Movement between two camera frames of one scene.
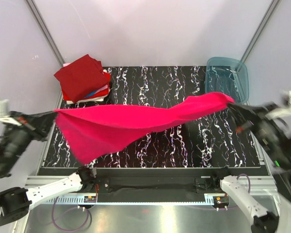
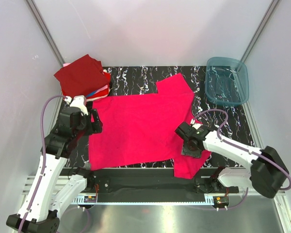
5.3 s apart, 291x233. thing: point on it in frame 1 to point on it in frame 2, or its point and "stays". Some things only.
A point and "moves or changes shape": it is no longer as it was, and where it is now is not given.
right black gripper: x=255 y=116 to x=197 y=154
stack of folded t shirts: x=84 y=80 stays
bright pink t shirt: x=90 y=131 moves or changes shape
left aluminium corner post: x=46 y=32 stays
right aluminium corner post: x=266 y=16 stays
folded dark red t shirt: x=82 y=77 stays
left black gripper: x=45 y=119 to x=95 y=127
